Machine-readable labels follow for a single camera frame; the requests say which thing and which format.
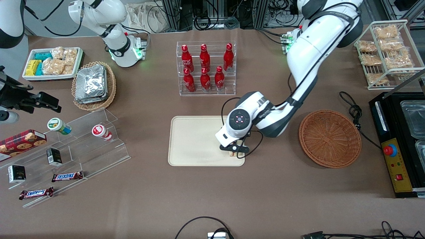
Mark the grey metal bar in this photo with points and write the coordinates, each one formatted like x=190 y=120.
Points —
x=408 y=79

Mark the clear acrylic stepped shelf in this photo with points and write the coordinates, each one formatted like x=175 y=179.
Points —
x=96 y=159

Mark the silver foil pack stack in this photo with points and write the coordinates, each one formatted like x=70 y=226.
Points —
x=91 y=84

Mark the teal snack pack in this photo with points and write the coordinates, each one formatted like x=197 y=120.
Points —
x=39 y=69
x=43 y=55

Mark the small black box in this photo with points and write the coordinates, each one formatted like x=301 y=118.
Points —
x=54 y=157
x=16 y=174

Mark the red cola bottle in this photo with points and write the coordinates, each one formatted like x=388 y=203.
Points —
x=228 y=58
x=189 y=82
x=205 y=81
x=187 y=59
x=205 y=58
x=219 y=79

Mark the red cookie box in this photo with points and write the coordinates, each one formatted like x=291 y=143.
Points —
x=20 y=142

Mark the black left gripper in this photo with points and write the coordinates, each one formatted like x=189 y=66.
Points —
x=248 y=134

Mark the Snickers chocolate bar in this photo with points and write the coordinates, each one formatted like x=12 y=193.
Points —
x=67 y=176
x=36 y=193

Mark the green lid white cup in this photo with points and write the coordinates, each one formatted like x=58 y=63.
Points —
x=57 y=125

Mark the oval brown wicker basket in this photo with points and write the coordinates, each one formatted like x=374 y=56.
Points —
x=111 y=89

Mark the cream plastic tray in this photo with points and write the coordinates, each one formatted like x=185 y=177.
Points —
x=196 y=141

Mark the yellow snack pack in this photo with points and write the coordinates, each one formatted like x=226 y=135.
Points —
x=32 y=67

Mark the red lid white cup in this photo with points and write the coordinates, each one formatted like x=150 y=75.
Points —
x=99 y=131

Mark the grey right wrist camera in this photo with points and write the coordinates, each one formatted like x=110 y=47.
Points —
x=8 y=117

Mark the white cloth bag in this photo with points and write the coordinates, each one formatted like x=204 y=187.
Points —
x=146 y=18

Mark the clear acrylic bottle rack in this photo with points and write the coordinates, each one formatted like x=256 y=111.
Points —
x=206 y=93

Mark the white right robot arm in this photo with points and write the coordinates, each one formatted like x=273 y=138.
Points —
x=119 y=49

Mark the white rectangular snack tray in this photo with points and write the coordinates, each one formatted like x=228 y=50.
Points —
x=49 y=77

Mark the small silver connector box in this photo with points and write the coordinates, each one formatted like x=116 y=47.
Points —
x=216 y=235

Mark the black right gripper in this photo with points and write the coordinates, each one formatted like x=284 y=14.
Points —
x=14 y=96

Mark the red emergency stop button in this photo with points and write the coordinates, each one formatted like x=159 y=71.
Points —
x=390 y=150

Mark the bagged brown pastry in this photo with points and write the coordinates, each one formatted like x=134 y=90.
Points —
x=370 y=60
x=398 y=62
x=391 y=45
x=367 y=46
x=377 y=78
x=386 y=32

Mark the clear plastic container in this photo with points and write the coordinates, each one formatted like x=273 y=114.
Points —
x=415 y=118
x=421 y=151

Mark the black yellow control box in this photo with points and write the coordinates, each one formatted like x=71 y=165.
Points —
x=398 y=166

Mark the clear rice cracker bag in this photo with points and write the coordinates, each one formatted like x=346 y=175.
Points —
x=57 y=52
x=68 y=69
x=53 y=67
x=70 y=56

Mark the round brown wicker basket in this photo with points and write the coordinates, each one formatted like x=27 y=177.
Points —
x=328 y=139

